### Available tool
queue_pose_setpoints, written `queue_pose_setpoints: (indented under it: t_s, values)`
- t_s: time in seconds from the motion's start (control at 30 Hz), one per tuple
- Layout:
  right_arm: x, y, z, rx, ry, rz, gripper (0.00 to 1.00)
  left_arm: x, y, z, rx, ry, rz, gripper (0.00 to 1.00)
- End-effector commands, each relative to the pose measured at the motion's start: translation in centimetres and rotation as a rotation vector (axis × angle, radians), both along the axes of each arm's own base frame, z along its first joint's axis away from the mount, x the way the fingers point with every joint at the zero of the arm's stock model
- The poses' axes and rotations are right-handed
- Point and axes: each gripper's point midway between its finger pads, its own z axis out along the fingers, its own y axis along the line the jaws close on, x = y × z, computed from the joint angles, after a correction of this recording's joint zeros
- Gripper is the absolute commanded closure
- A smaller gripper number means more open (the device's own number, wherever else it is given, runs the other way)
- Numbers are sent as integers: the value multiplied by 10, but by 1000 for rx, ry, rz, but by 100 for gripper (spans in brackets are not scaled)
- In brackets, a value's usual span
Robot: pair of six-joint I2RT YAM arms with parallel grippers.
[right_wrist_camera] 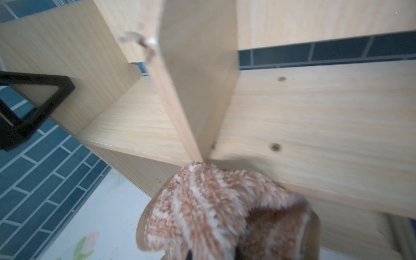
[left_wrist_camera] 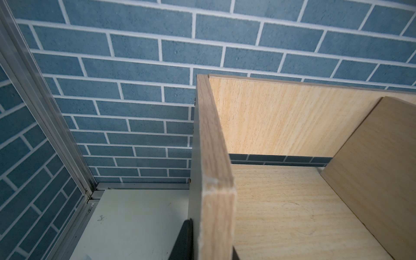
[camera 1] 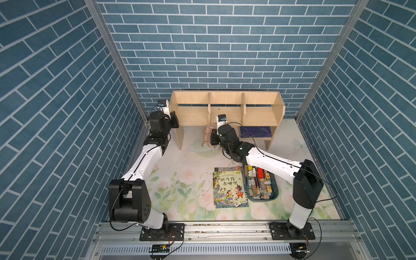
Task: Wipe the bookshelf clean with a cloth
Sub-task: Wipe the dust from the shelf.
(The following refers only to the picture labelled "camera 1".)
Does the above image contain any red block in tray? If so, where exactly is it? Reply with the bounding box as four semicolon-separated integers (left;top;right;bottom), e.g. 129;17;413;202
257;168;264;179

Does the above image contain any right circuit board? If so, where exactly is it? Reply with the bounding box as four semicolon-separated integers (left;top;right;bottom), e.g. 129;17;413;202
289;243;310;260

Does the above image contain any colourful children's picture book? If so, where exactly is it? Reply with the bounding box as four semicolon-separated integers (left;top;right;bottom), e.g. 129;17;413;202
213;166;249;209

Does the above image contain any left green circuit board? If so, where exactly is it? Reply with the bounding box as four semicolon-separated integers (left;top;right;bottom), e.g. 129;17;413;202
149;244;170;255

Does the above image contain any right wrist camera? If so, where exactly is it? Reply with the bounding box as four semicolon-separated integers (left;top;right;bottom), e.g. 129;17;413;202
217;114;227;128

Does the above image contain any top blue book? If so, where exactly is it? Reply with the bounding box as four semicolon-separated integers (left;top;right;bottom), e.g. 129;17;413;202
240;126;272;138

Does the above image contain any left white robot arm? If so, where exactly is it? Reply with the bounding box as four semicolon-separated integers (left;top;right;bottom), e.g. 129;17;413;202
108;111;179;230

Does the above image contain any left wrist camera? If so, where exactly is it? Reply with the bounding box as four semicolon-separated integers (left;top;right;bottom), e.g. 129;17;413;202
157;100;171;118

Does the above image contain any pink striped cloth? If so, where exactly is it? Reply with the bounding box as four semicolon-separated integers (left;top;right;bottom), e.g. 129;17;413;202
201;122;217;148

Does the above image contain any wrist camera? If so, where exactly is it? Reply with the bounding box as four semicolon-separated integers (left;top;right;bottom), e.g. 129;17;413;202
157;100;171;118
217;114;227;128

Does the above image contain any teal tray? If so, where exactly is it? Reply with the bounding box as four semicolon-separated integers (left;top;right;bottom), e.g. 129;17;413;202
242;165;279;202

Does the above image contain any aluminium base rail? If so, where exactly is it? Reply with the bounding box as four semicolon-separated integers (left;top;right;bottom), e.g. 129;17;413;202
86;219;371;260

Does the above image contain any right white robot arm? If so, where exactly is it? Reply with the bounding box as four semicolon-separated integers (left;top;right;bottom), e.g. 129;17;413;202
210;123;324;231

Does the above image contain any light wooden bookshelf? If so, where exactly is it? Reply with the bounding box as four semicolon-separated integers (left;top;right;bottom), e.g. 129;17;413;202
170;91;286;150

